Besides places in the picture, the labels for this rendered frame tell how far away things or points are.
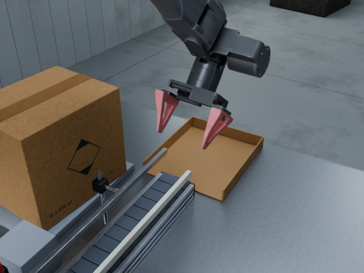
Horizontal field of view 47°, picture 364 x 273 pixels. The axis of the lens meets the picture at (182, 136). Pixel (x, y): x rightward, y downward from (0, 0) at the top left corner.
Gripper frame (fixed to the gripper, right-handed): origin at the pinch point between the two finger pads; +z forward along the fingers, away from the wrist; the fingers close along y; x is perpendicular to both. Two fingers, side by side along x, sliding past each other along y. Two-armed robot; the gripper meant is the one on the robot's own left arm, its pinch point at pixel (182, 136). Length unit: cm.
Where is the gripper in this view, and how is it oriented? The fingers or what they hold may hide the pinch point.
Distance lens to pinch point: 77.6
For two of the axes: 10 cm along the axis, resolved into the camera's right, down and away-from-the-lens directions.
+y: 8.4, 3.1, -4.5
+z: -3.6, 9.3, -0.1
